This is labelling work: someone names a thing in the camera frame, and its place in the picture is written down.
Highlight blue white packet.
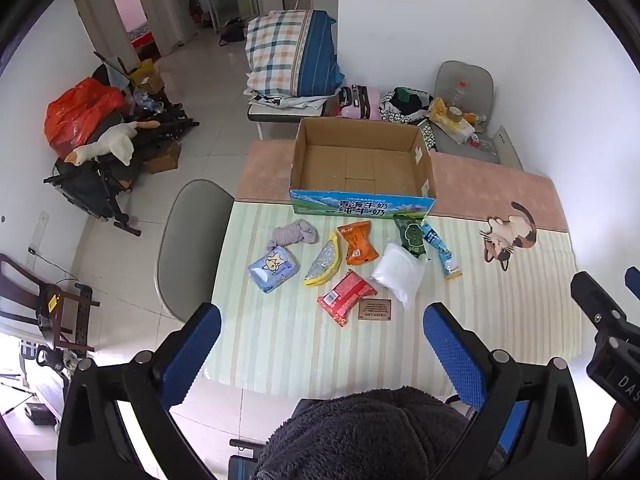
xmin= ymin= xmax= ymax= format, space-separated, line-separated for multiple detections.
xmin=419 ymin=220 xmax=463 ymax=281

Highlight dark fleece clothing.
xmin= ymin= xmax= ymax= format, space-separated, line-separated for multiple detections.
xmin=252 ymin=385 xmax=481 ymax=480

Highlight white goose plush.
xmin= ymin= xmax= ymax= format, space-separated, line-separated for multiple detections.
xmin=67 ymin=120 xmax=161 ymax=166

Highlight pink suitcase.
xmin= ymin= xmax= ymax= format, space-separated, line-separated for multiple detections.
xmin=337 ymin=84 xmax=383 ymax=121

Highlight brown label patch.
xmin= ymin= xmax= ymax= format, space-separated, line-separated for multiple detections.
xmin=358 ymin=298 xmax=393 ymax=320

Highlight orange plastic bag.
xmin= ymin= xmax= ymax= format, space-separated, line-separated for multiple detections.
xmin=44 ymin=77 xmax=128 ymax=156

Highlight grey shell chair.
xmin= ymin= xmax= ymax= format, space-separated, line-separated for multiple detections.
xmin=157 ymin=179 xmax=236 ymax=323

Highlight yellow plastic bag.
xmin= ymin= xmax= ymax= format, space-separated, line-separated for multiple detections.
xmin=429 ymin=97 xmax=453 ymax=123

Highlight orange snack packet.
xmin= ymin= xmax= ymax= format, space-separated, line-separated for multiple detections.
xmin=336 ymin=220 xmax=379 ymax=267

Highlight grey cushioned chair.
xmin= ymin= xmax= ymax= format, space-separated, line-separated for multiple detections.
xmin=430 ymin=60 xmax=501 ymax=165

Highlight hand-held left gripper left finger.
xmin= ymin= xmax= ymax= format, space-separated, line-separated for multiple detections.
xmin=56 ymin=302 xmax=222 ymax=480

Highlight white plastic bag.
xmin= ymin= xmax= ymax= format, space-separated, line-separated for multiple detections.
xmin=370 ymin=241 xmax=428 ymax=311

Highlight black stroller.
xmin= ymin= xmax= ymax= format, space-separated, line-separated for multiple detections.
xmin=42 ymin=155 xmax=143 ymax=238

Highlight grey cloth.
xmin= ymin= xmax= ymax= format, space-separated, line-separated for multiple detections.
xmin=266 ymin=219 xmax=319 ymax=252

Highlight person's right forearm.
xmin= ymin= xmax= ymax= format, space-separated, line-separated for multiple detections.
xmin=595 ymin=400 xmax=640 ymax=480

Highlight striped pink table cloth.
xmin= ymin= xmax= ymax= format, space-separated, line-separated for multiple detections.
xmin=202 ymin=139 xmax=586 ymax=403

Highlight plaid blue bedding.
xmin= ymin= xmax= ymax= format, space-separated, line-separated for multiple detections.
xmin=244 ymin=9 xmax=346 ymax=98

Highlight small brown cardboard box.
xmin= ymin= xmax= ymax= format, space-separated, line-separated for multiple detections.
xmin=142 ymin=139 xmax=182 ymax=173

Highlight black floor bag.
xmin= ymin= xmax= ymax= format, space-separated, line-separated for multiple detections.
xmin=218 ymin=17 xmax=248 ymax=46

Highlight red snack packet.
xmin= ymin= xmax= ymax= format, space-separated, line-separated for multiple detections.
xmin=316 ymin=269 xmax=379 ymax=328

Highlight green packet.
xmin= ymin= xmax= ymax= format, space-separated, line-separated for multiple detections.
xmin=392 ymin=215 xmax=428 ymax=259

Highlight dark wooden chair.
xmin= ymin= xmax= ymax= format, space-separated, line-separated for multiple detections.
xmin=0 ymin=252 xmax=101 ymax=356

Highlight white flat pack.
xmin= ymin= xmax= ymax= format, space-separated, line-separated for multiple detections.
xmin=435 ymin=115 xmax=476 ymax=143

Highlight printed cardboard box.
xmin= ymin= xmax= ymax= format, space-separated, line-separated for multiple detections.
xmin=289 ymin=117 xmax=438 ymax=221

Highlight yellow lemon-shaped pouch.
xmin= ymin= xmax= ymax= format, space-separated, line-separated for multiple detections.
xmin=304 ymin=230 xmax=343 ymax=287

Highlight yellow paper bag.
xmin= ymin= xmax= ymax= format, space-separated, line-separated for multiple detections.
xmin=127 ymin=59 xmax=166 ymax=95

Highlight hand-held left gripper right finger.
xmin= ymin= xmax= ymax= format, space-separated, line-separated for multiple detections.
xmin=422 ymin=302 xmax=588 ymax=480

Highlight white wall outlet strip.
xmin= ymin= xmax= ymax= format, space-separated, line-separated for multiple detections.
xmin=27 ymin=212 xmax=51 ymax=266

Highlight blue cat tissue pack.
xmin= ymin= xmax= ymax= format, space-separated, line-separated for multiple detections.
xmin=248 ymin=246 xmax=301 ymax=295

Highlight black white patterned bag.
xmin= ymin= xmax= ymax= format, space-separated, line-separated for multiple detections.
xmin=378 ymin=87 xmax=436 ymax=151

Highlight black folded equipment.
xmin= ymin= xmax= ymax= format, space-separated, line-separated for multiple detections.
xmin=127 ymin=105 xmax=201 ymax=156

